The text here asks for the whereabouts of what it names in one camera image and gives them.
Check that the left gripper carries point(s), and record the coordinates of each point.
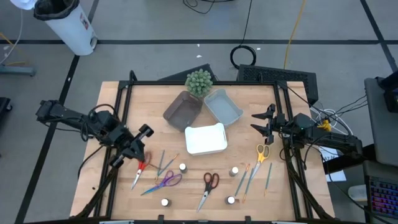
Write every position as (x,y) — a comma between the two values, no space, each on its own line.
(130,141)

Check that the black and red scissors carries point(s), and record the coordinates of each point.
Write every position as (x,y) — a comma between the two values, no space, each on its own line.
(206,192)

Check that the backlit keyboard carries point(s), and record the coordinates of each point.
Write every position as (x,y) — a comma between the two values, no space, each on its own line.
(384,197)

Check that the white trash can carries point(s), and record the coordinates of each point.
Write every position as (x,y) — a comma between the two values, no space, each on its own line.
(73,31)

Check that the black device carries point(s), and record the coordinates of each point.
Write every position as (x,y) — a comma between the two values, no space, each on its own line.
(391,96)

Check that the brown paint bottle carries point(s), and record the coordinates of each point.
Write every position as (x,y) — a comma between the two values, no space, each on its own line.
(165,202)

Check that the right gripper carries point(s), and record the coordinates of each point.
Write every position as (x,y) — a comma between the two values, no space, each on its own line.
(278,126)

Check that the green succulent plant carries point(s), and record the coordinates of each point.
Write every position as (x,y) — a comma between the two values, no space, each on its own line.
(199,82)

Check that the black trash bag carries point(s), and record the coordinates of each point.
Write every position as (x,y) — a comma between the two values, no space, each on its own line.
(56,9)

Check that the black metal table frame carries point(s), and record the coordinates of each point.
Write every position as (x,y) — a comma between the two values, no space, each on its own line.
(242,83)

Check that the yellow connector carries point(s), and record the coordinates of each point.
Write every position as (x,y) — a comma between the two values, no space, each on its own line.
(326,125)

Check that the grey striped paint bottle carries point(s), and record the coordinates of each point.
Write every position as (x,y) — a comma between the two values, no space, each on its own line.
(234,171)

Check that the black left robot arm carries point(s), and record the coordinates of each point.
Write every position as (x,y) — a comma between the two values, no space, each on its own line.
(71,119)

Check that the white rounded device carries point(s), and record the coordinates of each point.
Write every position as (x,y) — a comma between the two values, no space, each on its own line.
(357,193)

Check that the white paper sheet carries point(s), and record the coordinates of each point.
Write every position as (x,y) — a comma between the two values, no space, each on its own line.
(329,152)

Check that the grey plastic bin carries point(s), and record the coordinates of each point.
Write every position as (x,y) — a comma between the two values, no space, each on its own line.
(222,109)

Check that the black caster base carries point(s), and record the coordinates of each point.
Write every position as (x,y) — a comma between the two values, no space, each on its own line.
(4,104)

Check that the silver bracket bar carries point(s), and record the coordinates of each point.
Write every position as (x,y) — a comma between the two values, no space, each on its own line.
(289,222)
(116,222)

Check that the pens group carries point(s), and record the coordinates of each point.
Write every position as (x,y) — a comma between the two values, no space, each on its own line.
(242,180)
(168,165)

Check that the green paint bottle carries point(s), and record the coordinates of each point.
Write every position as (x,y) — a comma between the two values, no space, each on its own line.
(183,168)

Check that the grey mesh basket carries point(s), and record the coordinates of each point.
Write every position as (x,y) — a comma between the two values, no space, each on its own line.
(182,112)

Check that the grey metal base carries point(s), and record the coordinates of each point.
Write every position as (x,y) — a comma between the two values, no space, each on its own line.
(17,70)

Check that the white plastic bag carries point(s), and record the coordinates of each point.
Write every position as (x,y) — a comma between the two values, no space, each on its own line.
(23,3)

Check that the white plastic bin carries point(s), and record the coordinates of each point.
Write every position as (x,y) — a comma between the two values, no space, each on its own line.
(205,140)

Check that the black flat panel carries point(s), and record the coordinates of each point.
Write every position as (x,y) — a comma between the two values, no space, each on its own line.
(189,74)

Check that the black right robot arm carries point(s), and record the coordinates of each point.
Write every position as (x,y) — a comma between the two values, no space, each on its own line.
(335,140)

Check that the blue paint bottle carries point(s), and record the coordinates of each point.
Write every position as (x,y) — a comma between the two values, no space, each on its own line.
(230,200)

